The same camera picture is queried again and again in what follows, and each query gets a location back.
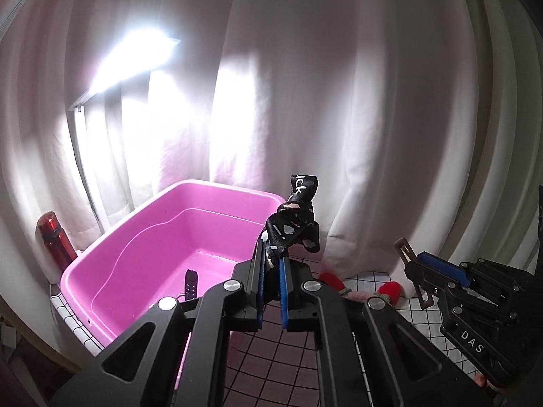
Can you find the pink strawberry headband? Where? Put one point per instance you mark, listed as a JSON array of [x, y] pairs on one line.
[[388, 291]]

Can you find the white cloth backdrop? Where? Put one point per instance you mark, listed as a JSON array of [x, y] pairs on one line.
[[297, 93]]

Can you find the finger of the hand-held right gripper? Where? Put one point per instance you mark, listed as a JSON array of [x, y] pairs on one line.
[[437, 286], [441, 268]]

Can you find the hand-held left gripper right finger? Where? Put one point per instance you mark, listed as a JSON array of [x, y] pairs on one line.
[[284, 296]]

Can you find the white pleated curtain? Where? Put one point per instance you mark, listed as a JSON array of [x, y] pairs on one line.
[[488, 157]]

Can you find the black wristwatch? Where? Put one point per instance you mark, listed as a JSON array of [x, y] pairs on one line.
[[191, 284]]

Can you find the pink plastic tub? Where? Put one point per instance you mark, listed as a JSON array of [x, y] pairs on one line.
[[140, 263]]

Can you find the red water bottle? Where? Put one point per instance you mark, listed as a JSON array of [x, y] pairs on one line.
[[55, 241]]

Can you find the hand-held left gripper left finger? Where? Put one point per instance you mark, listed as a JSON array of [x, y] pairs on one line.
[[260, 288]]

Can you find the black white checkered tablecloth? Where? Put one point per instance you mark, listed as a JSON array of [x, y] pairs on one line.
[[271, 364]]

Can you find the grey metal hair clip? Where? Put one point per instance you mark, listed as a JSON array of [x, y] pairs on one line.
[[403, 249]]

